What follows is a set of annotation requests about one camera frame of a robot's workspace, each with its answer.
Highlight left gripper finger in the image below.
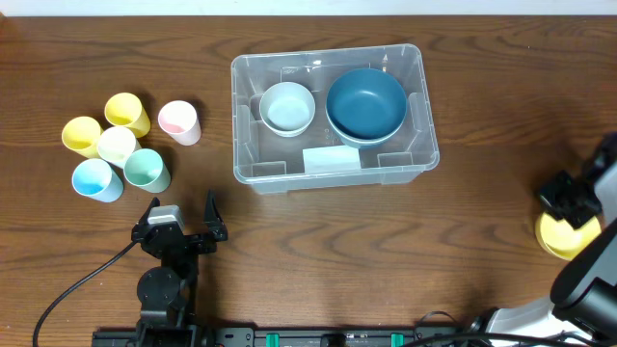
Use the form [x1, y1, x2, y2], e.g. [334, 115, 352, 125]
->
[131, 198, 160, 243]
[203, 190, 228, 242]

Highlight yellow bowl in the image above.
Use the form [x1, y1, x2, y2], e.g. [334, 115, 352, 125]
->
[535, 213, 602, 261]

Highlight green cup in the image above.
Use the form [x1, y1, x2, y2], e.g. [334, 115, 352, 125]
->
[123, 148, 171, 194]

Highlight cream cup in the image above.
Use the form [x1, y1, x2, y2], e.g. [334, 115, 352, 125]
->
[96, 126, 142, 169]

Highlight pink cup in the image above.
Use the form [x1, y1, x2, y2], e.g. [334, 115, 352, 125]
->
[157, 100, 201, 146]

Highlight white small bowl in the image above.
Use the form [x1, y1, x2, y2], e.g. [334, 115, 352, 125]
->
[269, 127, 308, 138]

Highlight yellow cup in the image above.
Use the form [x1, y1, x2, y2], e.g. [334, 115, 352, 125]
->
[104, 93, 151, 138]
[61, 117, 103, 158]

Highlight light grey small bowl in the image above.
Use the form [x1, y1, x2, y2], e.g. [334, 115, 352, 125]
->
[259, 82, 316, 130]

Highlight beige bowl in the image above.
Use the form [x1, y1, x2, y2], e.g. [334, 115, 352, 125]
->
[327, 122, 404, 146]

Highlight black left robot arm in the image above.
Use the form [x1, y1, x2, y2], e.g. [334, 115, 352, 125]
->
[131, 190, 228, 328]

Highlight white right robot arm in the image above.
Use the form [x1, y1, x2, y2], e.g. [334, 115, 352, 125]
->
[470, 133, 616, 346]

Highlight light blue cup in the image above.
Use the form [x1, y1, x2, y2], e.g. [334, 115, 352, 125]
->
[71, 158, 123, 202]

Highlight clear plastic storage bin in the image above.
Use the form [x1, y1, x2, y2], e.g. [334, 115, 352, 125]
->
[230, 43, 440, 194]

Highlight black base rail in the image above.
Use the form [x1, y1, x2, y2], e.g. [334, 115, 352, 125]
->
[91, 326, 575, 347]

